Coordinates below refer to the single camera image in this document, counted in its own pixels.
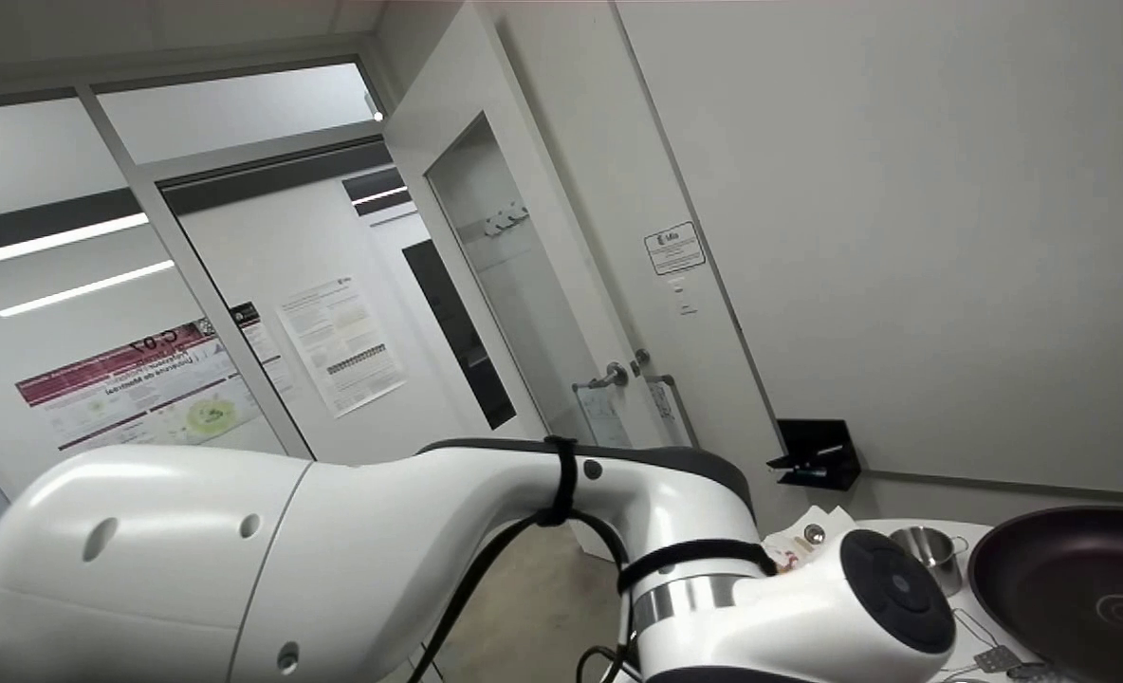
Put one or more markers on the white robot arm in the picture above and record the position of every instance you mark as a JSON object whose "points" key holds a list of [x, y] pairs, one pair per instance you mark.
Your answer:
{"points": [[336, 554]]}

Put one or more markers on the white door with glass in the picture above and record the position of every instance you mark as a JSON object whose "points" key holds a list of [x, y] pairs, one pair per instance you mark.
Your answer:
{"points": [[592, 318]]}

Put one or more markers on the white paper notice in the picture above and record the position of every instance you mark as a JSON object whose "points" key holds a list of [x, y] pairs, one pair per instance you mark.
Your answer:
{"points": [[339, 342]]}

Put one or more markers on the poster with magenta header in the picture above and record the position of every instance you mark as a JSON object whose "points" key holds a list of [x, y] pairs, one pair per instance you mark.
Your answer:
{"points": [[145, 393]]}

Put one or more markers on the round white table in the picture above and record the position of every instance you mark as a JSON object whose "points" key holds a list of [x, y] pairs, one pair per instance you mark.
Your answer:
{"points": [[956, 592]]}

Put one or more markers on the small metal kitchen tool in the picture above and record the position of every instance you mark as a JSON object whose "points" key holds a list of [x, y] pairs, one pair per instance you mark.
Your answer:
{"points": [[998, 658]]}

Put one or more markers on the dark frying pan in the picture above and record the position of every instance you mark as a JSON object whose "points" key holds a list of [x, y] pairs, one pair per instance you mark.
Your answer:
{"points": [[1080, 592]]}

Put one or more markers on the small white wall sign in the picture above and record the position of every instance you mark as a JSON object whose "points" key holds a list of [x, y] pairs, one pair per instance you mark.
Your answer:
{"points": [[673, 248]]}

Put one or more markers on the black wall-mounted holder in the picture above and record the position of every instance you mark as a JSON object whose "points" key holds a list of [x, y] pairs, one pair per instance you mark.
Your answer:
{"points": [[822, 456]]}

